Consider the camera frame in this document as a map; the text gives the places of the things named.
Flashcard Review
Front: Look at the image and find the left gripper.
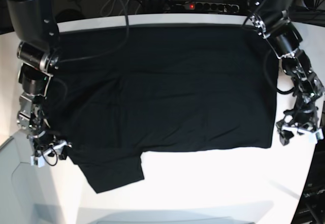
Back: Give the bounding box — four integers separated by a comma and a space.
276, 107, 320, 146

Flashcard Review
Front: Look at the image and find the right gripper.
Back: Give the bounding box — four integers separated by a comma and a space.
27, 131, 72, 165

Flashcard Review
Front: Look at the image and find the black power strip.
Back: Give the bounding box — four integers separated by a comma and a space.
165, 2, 240, 15

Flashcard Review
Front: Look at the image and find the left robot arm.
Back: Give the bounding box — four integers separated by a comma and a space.
246, 0, 324, 145

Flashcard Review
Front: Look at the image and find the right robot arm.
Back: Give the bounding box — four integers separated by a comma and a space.
7, 0, 69, 168

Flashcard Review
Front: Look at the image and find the black T-shirt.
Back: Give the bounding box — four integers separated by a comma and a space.
42, 26, 278, 193

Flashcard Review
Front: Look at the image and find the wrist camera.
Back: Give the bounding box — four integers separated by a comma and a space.
30, 155, 46, 168
309, 129, 324, 144

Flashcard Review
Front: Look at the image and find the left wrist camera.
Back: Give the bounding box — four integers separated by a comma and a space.
309, 129, 324, 144

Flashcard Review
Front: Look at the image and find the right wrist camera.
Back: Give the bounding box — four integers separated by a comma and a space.
30, 155, 46, 168

